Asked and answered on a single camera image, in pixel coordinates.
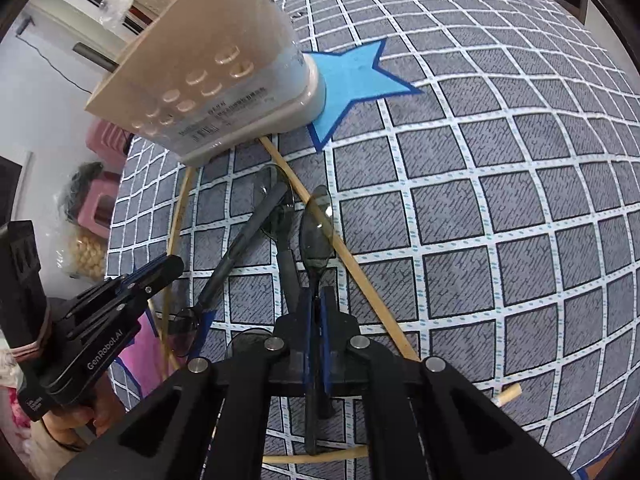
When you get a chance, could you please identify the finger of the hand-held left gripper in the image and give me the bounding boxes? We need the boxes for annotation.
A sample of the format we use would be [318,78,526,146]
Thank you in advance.
[51,254,185,342]

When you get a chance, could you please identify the person's left hand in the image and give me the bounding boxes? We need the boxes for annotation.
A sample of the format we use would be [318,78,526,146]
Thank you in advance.
[42,385,128,456]

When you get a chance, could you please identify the grey checked tablecloth with stars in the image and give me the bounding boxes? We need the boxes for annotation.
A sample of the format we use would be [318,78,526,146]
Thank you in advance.
[102,0,640,480]

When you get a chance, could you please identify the crumpled clear plastic bags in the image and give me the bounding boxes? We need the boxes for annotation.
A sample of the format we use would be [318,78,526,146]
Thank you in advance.
[97,0,146,28]

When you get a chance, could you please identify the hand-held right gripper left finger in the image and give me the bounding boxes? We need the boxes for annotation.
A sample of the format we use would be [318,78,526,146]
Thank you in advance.
[55,285,317,480]

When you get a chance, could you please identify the dark fuzzy cloth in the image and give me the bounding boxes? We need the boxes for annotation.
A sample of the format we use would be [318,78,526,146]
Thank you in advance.
[64,160,120,211]

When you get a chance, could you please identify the black charging cable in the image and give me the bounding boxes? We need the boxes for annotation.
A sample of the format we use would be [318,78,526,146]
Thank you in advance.
[17,15,98,95]

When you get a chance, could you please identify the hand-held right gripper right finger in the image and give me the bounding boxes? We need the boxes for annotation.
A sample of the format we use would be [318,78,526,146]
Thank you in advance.
[319,285,576,480]

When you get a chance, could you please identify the clear plastic bag with vegetables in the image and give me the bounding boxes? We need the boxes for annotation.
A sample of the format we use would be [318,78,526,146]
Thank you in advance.
[54,225,109,281]

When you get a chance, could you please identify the pink plastic stool stack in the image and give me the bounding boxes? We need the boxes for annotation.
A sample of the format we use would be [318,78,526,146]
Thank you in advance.
[85,119,132,171]

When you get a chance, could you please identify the beige plastic utensil holder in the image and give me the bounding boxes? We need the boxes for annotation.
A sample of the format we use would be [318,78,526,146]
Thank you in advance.
[85,0,327,166]

